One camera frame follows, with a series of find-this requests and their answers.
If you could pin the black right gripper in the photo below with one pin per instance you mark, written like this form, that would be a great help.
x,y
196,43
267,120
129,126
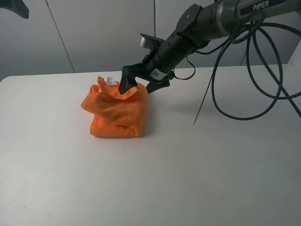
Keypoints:
x,y
157,68

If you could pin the orange microfiber towel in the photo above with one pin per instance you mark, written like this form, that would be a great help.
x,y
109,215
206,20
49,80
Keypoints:
x,y
116,115

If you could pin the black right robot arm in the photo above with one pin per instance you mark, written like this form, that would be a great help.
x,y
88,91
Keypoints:
x,y
194,30

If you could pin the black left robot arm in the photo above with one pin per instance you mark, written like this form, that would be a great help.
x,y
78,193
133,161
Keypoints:
x,y
16,6

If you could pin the white towel label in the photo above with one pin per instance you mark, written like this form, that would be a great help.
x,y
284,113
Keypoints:
x,y
110,81

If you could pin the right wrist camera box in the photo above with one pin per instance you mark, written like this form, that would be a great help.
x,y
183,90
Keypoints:
x,y
150,42

